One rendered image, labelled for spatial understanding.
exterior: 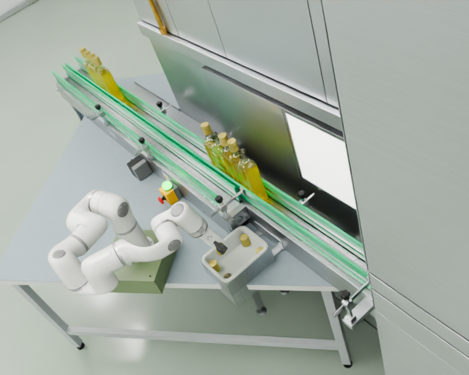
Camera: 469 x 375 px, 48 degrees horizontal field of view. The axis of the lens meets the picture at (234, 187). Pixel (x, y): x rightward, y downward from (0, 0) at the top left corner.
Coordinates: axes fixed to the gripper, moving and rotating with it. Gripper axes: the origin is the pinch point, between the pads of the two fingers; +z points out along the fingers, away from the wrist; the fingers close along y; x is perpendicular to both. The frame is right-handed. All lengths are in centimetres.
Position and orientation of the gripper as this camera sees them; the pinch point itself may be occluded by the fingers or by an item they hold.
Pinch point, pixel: (219, 245)
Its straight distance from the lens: 195.7
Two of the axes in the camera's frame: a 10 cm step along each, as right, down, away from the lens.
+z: 4.6, 5.0, 7.4
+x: -6.4, 7.6, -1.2
